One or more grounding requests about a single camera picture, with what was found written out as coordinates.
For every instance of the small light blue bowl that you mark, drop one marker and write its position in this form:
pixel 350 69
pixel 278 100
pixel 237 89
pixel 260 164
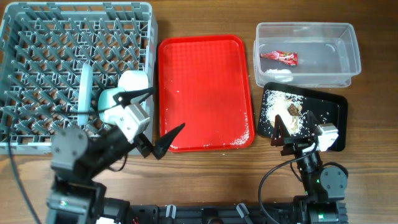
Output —
pixel 132 80

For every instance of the light green bowl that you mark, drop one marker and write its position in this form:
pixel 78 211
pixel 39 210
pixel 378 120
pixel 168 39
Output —
pixel 107 101

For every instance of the spilled rice on tray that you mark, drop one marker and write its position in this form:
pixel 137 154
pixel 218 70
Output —
pixel 232 130

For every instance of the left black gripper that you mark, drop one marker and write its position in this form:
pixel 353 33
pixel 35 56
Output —
pixel 145 147

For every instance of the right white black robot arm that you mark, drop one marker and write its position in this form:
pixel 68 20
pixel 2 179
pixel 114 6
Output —
pixel 324 183

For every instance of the black rectangular waste tray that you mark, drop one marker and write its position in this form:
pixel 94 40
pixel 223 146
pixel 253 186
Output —
pixel 339 112

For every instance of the large light blue plate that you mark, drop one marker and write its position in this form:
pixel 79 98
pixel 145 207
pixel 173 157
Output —
pixel 84 94

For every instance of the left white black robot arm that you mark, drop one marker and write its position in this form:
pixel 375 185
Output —
pixel 77 159

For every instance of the clear plastic waste bin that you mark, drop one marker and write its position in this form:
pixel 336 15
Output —
pixel 328 53

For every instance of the red snack wrapper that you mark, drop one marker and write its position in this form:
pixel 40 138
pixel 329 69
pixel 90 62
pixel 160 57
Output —
pixel 288 58

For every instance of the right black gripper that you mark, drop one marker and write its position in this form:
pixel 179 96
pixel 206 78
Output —
pixel 295 145

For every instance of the white napkin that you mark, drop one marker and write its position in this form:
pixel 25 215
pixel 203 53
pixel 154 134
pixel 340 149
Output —
pixel 280 75

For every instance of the grey plastic dishwasher rack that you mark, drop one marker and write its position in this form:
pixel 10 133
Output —
pixel 44 46

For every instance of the brown food scraps with rice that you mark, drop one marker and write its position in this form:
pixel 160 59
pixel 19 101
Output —
pixel 293 110

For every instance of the red plastic serving tray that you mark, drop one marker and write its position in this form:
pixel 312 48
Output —
pixel 202 77

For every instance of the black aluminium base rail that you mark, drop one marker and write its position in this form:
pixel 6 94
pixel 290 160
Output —
pixel 240 213

